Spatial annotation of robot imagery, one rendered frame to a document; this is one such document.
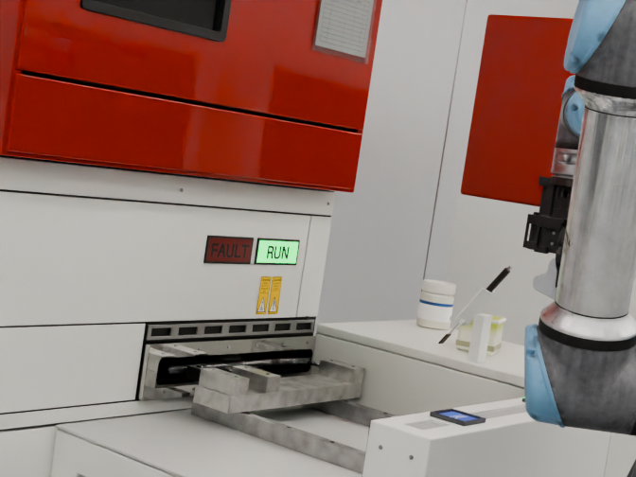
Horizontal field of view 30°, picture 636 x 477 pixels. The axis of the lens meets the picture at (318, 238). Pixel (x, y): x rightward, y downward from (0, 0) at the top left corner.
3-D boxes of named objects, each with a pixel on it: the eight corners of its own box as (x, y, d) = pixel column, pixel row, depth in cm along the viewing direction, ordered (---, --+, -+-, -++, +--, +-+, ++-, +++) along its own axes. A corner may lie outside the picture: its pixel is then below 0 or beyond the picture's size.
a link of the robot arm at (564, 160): (612, 156, 180) (590, 150, 174) (608, 185, 181) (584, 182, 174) (568, 150, 185) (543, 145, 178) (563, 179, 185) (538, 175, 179)
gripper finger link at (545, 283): (533, 312, 183) (542, 254, 183) (568, 320, 180) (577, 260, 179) (523, 312, 181) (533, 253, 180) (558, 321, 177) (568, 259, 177)
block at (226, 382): (198, 384, 197) (201, 367, 197) (212, 383, 199) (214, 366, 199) (233, 397, 192) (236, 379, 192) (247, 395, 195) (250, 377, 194)
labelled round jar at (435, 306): (409, 324, 247) (415, 278, 246) (427, 323, 252) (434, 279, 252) (437, 330, 242) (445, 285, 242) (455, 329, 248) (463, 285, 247)
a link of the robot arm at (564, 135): (568, 72, 175) (562, 77, 183) (556, 146, 175) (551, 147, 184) (622, 79, 174) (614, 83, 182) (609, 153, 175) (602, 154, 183)
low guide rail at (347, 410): (291, 401, 223) (293, 386, 222) (297, 401, 224) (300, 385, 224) (526, 477, 192) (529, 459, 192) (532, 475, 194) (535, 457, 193)
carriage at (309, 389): (192, 402, 196) (194, 385, 196) (326, 388, 225) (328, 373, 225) (227, 415, 191) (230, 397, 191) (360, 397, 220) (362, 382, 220)
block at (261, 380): (230, 381, 203) (233, 364, 203) (243, 380, 206) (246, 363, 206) (265, 393, 198) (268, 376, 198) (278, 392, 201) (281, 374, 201)
